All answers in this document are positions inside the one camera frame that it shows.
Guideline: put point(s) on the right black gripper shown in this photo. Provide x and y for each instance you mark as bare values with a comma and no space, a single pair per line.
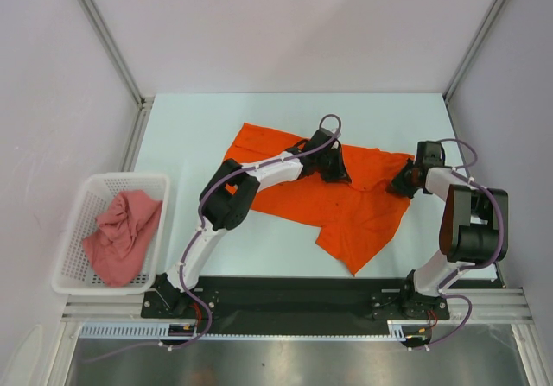
397,185

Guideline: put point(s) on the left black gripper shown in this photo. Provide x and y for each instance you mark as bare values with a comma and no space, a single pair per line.
340,174

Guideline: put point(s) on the orange t shirt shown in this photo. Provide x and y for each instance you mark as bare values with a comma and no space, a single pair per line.
356,220

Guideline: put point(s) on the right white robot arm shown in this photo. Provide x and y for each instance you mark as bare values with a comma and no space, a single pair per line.
473,233

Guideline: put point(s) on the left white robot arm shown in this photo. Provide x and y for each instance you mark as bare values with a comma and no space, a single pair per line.
227,199

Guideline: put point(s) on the pink t shirt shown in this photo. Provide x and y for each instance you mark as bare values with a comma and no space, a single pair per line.
116,251

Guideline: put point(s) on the white plastic basket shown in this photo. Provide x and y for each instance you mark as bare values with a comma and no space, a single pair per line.
73,273

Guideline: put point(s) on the aluminium frame rail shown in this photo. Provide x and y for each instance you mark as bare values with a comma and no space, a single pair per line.
489,306

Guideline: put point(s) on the left aluminium frame post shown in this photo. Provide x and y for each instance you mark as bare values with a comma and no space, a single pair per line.
143,104

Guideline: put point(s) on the aluminium frame post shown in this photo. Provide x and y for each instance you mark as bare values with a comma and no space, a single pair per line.
143,104
484,29

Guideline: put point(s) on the right aluminium frame post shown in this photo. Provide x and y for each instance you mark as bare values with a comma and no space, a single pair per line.
484,29

